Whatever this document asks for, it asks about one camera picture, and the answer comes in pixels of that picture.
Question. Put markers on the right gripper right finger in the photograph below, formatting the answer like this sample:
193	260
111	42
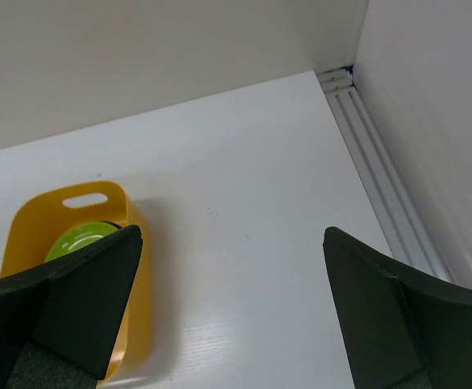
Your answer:
402	328

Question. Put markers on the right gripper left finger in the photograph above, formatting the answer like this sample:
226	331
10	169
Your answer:
59	321

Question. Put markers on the green plate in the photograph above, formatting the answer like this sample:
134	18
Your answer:
78	237

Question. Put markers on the black plate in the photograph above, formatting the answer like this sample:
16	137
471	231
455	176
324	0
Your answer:
117	226

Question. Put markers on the yellow plastic bin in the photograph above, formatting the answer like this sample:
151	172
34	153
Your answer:
42	220

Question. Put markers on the aluminium side rail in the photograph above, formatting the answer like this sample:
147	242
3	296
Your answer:
408	237

